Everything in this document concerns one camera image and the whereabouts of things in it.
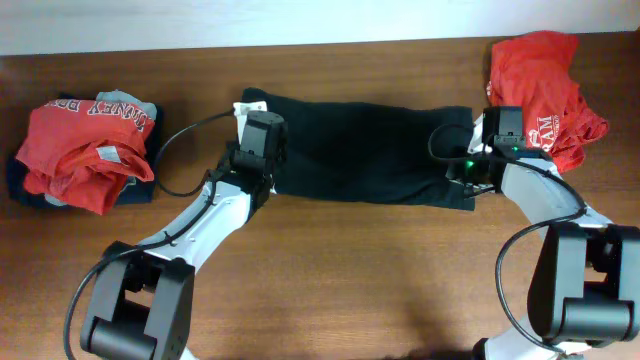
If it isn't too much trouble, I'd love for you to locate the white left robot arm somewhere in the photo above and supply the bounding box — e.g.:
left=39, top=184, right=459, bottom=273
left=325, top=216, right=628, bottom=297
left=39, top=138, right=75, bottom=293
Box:
left=79, top=110, right=287, bottom=360

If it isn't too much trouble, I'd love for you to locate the navy folded t-shirt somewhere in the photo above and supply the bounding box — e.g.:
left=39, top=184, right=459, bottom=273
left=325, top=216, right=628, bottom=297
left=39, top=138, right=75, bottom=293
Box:
left=6, top=90, right=162, bottom=215

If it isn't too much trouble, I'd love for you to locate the red RAM t-shirt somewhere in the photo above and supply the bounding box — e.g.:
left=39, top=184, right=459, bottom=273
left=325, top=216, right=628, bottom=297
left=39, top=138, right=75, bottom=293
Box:
left=486, top=31, right=609, bottom=173

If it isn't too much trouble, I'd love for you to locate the black t-shirt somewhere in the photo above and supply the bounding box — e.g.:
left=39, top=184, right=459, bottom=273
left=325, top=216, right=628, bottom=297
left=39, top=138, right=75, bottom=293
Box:
left=242, top=88, right=475, bottom=211

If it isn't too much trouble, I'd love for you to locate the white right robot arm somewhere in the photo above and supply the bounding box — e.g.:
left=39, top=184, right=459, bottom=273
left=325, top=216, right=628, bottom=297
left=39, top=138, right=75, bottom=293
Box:
left=429, top=106, right=639, bottom=360

